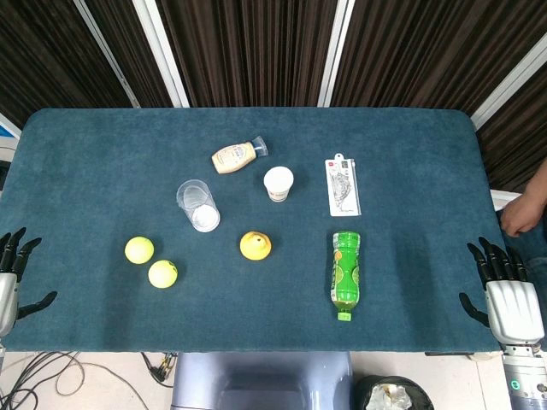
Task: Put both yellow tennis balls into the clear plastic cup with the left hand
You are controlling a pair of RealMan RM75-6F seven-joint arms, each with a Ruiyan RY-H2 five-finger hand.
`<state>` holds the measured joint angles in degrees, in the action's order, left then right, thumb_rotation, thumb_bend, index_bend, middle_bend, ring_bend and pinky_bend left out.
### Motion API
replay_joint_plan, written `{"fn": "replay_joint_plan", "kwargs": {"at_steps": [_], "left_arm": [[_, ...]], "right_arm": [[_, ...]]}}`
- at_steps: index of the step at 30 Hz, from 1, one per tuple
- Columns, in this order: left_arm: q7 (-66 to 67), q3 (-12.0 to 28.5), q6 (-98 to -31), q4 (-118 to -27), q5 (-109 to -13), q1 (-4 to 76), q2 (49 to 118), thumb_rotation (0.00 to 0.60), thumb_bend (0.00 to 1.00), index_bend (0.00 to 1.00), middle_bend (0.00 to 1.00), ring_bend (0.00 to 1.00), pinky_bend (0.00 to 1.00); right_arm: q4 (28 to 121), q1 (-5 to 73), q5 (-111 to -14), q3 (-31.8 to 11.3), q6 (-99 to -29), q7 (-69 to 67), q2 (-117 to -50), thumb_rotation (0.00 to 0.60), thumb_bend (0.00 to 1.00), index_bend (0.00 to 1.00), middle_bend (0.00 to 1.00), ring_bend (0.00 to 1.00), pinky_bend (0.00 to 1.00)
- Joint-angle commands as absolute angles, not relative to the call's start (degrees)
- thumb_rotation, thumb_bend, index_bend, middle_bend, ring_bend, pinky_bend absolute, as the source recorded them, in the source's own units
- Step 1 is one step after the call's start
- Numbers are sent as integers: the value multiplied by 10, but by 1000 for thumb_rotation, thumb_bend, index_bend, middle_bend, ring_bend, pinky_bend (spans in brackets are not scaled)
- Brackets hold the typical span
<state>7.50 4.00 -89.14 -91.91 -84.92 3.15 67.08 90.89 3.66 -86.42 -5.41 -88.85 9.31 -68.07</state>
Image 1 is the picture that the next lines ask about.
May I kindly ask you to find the thin grey partition post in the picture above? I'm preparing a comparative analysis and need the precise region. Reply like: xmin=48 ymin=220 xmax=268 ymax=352
xmin=72 ymin=0 xmax=141 ymax=108

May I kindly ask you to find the white flat printed packet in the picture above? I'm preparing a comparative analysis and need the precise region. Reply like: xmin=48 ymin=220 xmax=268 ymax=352
xmin=325 ymin=153 xmax=362 ymax=218

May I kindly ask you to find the white paper cup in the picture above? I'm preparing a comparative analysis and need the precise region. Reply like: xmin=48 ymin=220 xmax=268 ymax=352
xmin=262 ymin=166 xmax=295 ymax=202

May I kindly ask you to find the clear plastic ball tube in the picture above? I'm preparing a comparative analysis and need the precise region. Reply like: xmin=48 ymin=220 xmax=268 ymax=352
xmin=176 ymin=179 xmax=221 ymax=233

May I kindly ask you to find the dark brown pleated curtain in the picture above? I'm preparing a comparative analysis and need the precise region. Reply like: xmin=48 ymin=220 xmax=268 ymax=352
xmin=156 ymin=0 xmax=339 ymax=108
xmin=85 ymin=0 xmax=174 ymax=108
xmin=475 ymin=72 xmax=547 ymax=194
xmin=0 ymin=0 xmax=132 ymax=129
xmin=331 ymin=0 xmax=547 ymax=115

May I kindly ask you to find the white side ledge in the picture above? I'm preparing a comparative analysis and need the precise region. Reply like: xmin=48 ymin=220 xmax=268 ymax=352
xmin=489 ymin=189 xmax=523 ymax=211

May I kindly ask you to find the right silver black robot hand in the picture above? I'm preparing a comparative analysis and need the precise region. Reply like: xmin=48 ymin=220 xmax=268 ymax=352
xmin=458 ymin=237 xmax=547 ymax=346

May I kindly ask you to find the blue-green table cloth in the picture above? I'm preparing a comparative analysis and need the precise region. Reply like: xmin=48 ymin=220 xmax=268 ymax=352
xmin=0 ymin=107 xmax=508 ymax=354

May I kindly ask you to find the wide white partition post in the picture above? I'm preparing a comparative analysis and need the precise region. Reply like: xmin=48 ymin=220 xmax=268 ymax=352
xmin=317 ymin=0 xmax=356 ymax=108
xmin=131 ymin=0 xmax=191 ymax=108
xmin=471 ymin=36 xmax=547 ymax=130

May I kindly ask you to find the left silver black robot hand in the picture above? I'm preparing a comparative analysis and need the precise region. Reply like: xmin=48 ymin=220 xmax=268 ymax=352
xmin=0 ymin=227 xmax=58 ymax=341

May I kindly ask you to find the bystander forearm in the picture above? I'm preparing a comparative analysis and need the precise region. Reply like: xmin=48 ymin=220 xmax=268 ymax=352
xmin=521 ymin=167 xmax=547 ymax=202

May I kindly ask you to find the bystander bare hand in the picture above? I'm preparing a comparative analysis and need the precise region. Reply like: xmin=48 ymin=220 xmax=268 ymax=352
xmin=499 ymin=192 xmax=543 ymax=238

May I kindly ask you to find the black trash bin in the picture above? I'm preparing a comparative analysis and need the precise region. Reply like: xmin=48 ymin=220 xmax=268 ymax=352
xmin=354 ymin=374 xmax=435 ymax=410

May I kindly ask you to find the black plug cluster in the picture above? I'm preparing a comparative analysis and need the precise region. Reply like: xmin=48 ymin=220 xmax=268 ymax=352
xmin=140 ymin=351 xmax=179 ymax=388

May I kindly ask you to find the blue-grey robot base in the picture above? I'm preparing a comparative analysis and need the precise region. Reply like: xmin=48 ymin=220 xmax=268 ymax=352
xmin=170 ymin=351 xmax=356 ymax=410

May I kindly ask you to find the yellow-green tennis ball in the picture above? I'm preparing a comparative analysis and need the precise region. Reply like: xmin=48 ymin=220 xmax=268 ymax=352
xmin=147 ymin=259 xmax=179 ymax=290
xmin=124 ymin=236 xmax=156 ymax=265

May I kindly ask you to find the green plastic drink bottle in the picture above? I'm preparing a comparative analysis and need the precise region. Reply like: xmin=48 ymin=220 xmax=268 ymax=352
xmin=329 ymin=231 xmax=362 ymax=322

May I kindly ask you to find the beige squeeze sauce bottle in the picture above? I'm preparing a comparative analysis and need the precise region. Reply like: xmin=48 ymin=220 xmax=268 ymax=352
xmin=211 ymin=135 xmax=270 ymax=175

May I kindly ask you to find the black floor cable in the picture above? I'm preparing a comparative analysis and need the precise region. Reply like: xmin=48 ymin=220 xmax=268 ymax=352
xmin=0 ymin=350 xmax=89 ymax=410

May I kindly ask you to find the white blue sign board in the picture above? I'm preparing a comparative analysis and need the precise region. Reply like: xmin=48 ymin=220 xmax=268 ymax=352
xmin=0 ymin=111 xmax=22 ymax=142

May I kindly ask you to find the yellow pear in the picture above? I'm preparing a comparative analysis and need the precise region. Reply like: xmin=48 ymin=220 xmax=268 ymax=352
xmin=239 ymin=231 xmax=272 ymax=261

